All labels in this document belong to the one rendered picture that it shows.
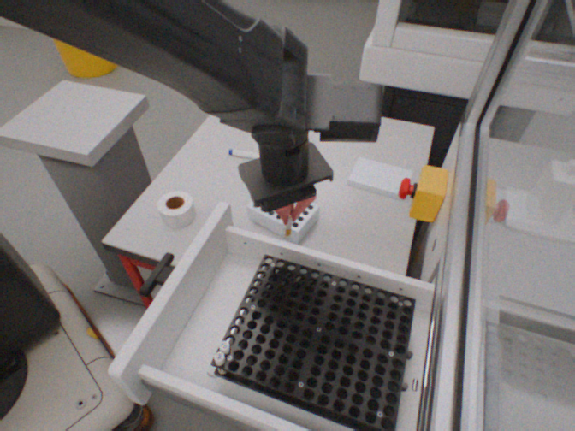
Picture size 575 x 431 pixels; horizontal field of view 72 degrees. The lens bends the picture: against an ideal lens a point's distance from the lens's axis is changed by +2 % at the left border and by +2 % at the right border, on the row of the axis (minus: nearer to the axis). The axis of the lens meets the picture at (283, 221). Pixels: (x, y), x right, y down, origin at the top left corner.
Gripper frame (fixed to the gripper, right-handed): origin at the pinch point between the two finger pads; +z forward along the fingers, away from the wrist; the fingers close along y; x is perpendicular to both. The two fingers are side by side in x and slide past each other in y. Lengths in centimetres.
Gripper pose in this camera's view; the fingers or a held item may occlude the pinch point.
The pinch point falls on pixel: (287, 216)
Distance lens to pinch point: 54.3
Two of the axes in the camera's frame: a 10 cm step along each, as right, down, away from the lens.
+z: 0.5, 6.2, 7.9
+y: 9.2, -3.3, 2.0
